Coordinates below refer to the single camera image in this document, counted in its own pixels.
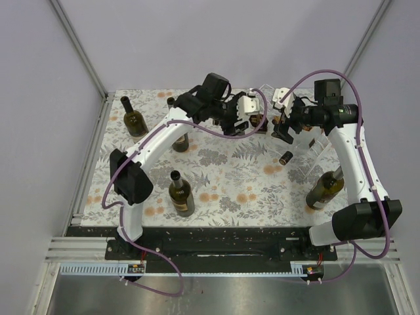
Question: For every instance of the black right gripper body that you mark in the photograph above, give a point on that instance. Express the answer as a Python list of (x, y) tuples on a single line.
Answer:
[(296, 118)]

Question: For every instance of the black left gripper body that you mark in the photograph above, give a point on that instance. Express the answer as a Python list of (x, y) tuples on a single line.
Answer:
[(229, 115)]

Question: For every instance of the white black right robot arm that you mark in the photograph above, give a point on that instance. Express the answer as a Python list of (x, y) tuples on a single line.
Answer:
[(370, 212)]

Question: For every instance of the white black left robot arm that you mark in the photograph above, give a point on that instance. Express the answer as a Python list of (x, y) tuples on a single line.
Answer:
[(130, 170)]

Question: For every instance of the clear acrylic wine rack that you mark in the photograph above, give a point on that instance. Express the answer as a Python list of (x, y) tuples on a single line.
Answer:
[(304, 163)]

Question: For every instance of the green bottle silver neck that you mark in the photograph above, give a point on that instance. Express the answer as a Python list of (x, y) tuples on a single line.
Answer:
[(181, 144)]

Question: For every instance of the green bottle front right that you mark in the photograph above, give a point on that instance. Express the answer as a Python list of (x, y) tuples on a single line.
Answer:
[(325, 189)]

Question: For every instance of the green bottle front left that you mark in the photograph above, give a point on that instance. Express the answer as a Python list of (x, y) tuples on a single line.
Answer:
[(181, 195)]

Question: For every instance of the green bottle black neck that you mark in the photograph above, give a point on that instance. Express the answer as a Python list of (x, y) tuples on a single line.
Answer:
[(133, 120)]

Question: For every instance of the floral patterned table mat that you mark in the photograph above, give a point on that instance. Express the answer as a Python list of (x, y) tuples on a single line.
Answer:
[(234, 182)]

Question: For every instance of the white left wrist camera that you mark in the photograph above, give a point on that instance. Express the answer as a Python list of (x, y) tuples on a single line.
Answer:
[(248, 104)]

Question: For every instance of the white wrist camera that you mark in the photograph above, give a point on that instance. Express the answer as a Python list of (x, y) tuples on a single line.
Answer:
[(248, 104), (283, 100)]

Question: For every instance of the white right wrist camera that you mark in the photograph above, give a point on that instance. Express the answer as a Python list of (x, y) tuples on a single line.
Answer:
[(283, 100)]

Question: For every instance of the aluminium corner frame post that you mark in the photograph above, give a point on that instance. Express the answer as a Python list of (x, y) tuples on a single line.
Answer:
[(75, 42)]

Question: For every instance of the right aluminium frame post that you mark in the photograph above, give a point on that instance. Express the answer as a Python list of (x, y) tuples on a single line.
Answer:
[(367, 36)]

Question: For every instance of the grey slotted cable duct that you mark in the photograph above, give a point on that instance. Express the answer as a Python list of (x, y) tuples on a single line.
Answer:
[(211, 266)]

